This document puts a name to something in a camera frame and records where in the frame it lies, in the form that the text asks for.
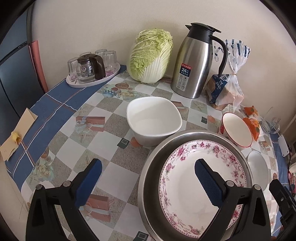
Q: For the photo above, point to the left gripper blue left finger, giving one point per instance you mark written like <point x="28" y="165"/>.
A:
<point x="85" y="181"/>

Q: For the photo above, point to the dark blue refrigerator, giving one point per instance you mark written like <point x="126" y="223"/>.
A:
<point x="20" y="85"/>

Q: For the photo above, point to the clear glass mug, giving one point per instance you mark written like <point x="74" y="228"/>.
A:
<point x="270" y="123"/>

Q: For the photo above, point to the bagged sliced bread loaf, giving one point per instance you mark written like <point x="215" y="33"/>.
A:
<point x="224" y="92"/>

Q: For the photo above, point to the orange snack packet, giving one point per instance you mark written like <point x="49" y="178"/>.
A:
<point x="254" y="127"/>
<point x="251" y="111"/>

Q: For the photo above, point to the stainless steel round pan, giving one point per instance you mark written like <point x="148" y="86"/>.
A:
<point x="149" y="206"/>

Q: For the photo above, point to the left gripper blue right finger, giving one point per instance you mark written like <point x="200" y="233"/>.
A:
<point x="211" y="181"/>

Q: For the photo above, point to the patterned plastic tablecloth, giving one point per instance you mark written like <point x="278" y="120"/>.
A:
<point x="75" y="126"/>

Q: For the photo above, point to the orange snack packet front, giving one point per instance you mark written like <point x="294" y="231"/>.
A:
<point x="254" y="127"/>

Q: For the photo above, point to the glass teapot brown handle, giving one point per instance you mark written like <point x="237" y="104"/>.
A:
<point x="90" y="67"/>

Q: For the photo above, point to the white square bowl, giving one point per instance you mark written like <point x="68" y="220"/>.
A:
<point x="152" y="119"/>

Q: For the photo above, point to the pink floral round plate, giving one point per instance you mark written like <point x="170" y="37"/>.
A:
<point x="183" y="200"/>

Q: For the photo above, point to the brown paper envelope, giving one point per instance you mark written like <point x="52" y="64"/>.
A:
<point x="15" y="138"/>

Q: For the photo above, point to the stainless steel thermos jug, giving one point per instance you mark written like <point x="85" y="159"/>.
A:
<point x="194" y="60"/>

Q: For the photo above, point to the red rimmed floral bowl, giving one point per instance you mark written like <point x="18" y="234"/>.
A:
<point x="235" y="130"/>

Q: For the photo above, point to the pale blue white bowl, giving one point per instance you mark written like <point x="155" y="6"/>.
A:
<point x="258" y="169"/>

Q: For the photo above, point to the orange snack packet back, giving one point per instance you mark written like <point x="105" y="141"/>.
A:
<point x="251" y="111"/>

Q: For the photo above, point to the white power strip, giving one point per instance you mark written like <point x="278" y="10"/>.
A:
<point x="283" y="146"/>

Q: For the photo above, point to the napa cabbage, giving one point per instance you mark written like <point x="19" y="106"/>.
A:
<point x="150" y="55"/>

